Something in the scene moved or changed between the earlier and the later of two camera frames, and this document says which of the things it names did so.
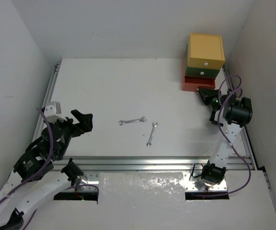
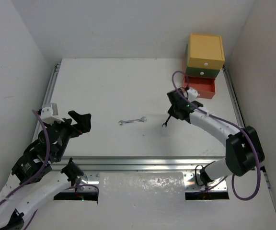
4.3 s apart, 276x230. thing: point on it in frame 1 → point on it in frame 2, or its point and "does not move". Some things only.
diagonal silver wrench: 149,143 → 165,123
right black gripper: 207,95 → 172,111
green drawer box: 200,72 does not move
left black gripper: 73,125 does not move
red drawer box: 191,83 does not move
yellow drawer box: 205,51 does not move
